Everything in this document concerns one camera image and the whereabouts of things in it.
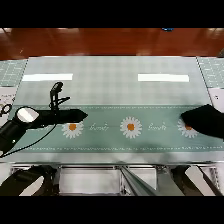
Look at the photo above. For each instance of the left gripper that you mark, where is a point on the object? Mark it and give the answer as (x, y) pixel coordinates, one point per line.
(61, 116)

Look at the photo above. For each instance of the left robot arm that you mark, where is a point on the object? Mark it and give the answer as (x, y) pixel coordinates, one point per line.
(15, 128)

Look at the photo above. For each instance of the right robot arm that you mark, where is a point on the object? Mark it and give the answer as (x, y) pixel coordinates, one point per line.
(196, 180)

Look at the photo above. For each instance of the black garment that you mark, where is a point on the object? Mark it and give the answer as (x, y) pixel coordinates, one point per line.
(205, 121)

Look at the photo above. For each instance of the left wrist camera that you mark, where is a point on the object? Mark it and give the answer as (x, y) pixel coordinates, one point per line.
(56, 95)

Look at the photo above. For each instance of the silver frame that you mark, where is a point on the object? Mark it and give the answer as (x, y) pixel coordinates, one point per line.
(140, 186)

